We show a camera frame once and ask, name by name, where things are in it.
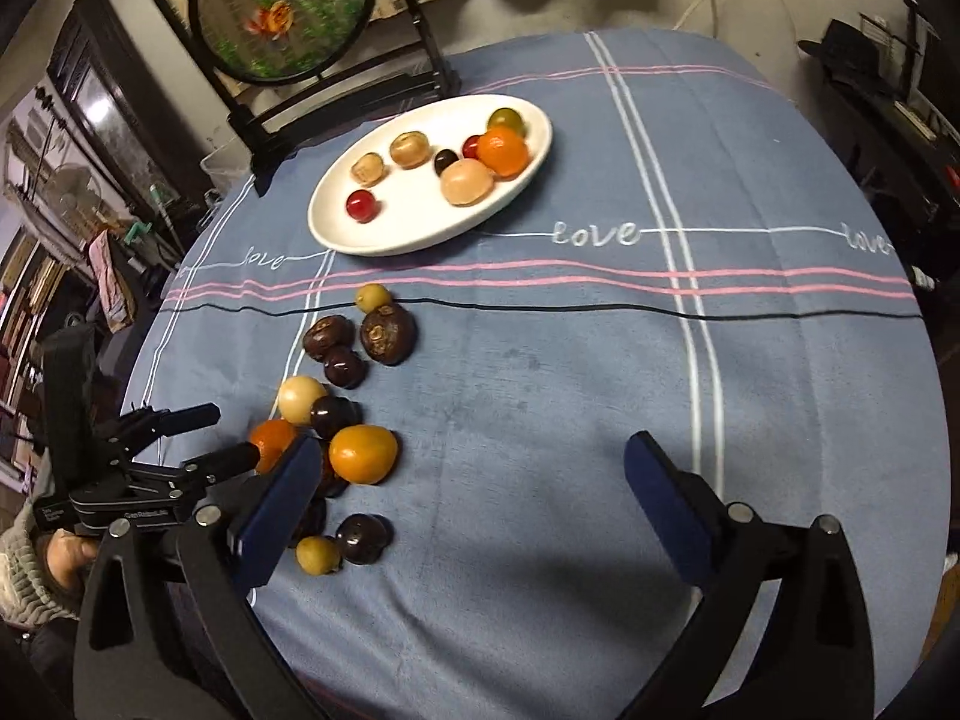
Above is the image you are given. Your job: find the white standing fan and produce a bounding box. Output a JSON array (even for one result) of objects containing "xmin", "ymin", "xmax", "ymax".
[{"xmin": 49, "ymin": 161, "xmax": 106, "ymax": 218}]

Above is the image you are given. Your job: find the black hat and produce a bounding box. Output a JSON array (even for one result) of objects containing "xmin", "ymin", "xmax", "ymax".
[{"xmin": 797, "ymin": 15, "xmax": 890, "ymax": 80}]

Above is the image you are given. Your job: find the large beige longan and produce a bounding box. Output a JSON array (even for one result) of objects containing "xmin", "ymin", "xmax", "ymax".
[{"xmin": 439, "ymin": 159, "xmax": 496, "ymax": 207}]

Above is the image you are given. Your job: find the person's left forearm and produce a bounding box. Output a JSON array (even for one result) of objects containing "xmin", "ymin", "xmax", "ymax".
[{"xmin": 0, "ymin": 502, "xmax": 80, "ymax": 627}]

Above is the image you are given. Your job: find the yellow-orange tangerine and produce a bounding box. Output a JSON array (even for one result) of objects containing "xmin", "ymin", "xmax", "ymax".
[{"xmin": 328, "ymin": 424, "xmax": 399, "ymax": 485}]

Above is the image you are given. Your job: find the pink cloth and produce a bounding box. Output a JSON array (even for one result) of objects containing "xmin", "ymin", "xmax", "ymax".
[{"xmin": 86, "ymin": 229, "xmax": 136, "ymax": 331}]

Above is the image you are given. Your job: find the dark wooden framed mirror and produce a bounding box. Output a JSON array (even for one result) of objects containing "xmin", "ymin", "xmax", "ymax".
[{"xmin": 45, "ymin": 0, "xmax": 211, "ymax": 188}]

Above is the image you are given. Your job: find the clear plastic container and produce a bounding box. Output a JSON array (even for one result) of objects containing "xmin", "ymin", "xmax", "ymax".
[{"xmin": 199, "ymin": 139, "xmax": 252, "ymax": 192}]

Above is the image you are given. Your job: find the black computer desk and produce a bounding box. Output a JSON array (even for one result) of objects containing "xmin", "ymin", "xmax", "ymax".
[{"xmin": 799, "ymin": 37, "xmax": 960, "ymax": 293}]

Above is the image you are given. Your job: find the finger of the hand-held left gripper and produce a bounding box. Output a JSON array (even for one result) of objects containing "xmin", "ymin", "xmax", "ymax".
[
  {"xmin": 120, "ymin": 403, "xmax": 222, "ymax": 440},
  {"xmin": 169, "ymin": 442, "xmax": 261, "ymax": 492}
]

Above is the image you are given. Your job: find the orange tangerine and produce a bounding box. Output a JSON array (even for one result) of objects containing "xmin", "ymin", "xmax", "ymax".
[
  {"xmin": 477, "ymin": 127, "xmax": 530, "ymax": 179},
  {"xmin": 247, "ymin": 418, "xmax": 299, "ymax": 475}
]

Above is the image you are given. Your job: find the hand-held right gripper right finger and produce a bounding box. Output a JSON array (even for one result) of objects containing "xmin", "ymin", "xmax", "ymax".
[{"xmin": 624, "ymin": 431, "xmax": 877, "ymax": 720}]

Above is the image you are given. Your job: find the white plate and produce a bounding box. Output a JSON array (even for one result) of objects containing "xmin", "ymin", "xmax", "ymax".
[{"xmin": 307, "ymin": 94, "xmax": 554, "ymax": 256}]

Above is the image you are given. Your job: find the round goldfish screen on stand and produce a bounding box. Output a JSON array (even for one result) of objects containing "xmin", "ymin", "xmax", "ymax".
[{"xmin": 150, "ymin": 0, "xmax": 462, "ymax": 200}]

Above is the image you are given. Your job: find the person's left hand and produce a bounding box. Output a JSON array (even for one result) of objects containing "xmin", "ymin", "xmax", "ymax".
[{"xmin": 45, "ymin": 531, "xmax": 98, "ymax": 591}]

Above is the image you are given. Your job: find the blue plaid tablecloth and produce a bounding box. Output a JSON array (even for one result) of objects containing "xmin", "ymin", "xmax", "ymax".
[{"xmin": 124, "ymin": 28, "xmax": 942, "ymax": 720}]

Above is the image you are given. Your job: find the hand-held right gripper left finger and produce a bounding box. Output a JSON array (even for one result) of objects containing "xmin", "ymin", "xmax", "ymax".
[{"xmin": 71, "ymin": 435, "xmax": 323, "ymax": 720}]

